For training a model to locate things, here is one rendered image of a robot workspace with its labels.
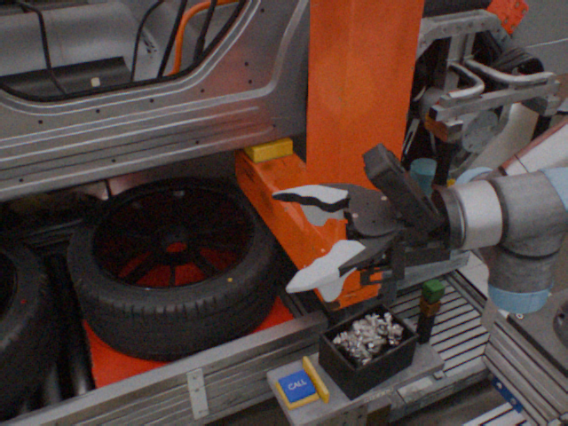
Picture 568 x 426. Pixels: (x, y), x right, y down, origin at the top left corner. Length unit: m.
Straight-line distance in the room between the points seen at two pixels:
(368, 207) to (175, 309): 0.98
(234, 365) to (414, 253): 1.01
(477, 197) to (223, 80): 1.07
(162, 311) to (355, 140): 0.72
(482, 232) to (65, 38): 1.87
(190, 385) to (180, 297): 0.24
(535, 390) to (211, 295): 0.83
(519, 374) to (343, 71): 0.71
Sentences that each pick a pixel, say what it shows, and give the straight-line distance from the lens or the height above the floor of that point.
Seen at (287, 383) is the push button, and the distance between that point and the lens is 1.36.
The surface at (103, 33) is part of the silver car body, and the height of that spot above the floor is 0.89.
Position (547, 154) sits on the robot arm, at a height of 1.22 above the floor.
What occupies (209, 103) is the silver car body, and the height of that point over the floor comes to 0.91.
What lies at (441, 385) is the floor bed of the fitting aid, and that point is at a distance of 1.92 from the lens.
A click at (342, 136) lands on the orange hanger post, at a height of 1.04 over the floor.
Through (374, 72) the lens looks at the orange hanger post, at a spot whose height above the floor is 1.17.
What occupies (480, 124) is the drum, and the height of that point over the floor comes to 0.87.
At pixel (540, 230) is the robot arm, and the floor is 1.22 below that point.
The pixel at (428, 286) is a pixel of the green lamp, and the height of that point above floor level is 0.66.
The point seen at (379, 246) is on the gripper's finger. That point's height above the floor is 1.22.
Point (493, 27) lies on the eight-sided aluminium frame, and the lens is 1.71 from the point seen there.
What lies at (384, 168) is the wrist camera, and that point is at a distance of 0.54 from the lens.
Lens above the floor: 1.59
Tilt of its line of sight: 38 degrees down
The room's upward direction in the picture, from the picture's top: straight up
